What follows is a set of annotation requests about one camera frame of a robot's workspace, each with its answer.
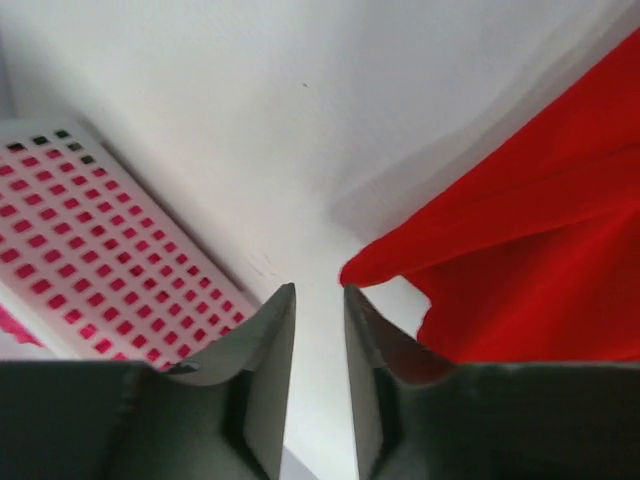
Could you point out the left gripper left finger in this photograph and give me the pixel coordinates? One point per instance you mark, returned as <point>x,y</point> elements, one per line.
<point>219,414</point>

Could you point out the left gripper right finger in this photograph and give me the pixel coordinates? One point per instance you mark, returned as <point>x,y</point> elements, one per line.
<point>417,415</point>

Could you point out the red t shirt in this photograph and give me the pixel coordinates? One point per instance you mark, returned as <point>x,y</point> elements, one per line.
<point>533,255</point>

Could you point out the white plastic basket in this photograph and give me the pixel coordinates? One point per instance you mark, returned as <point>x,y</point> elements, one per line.
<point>110,240</point>

